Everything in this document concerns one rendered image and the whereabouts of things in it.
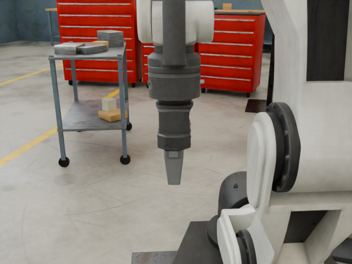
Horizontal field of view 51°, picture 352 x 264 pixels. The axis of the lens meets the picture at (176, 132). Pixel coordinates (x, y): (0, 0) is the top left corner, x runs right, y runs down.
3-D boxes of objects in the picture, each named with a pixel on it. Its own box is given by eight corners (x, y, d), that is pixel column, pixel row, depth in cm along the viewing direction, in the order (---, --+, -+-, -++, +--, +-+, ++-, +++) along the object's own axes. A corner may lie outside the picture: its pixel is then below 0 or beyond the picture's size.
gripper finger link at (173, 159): (164, 183, 62) (164, 148, 60) (183, 183, 62) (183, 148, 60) (164, 187, 61) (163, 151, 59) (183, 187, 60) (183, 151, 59)
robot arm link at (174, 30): (149, 69, 66) (146, 2, 63) (208, 69, 66) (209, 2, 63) (144, 78, 55) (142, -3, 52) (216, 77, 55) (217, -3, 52)
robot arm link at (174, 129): (152, 130, 71) (151, 67, 68) (202, 130, 71) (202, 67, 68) (145, 151, 59) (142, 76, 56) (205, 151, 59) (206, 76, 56)
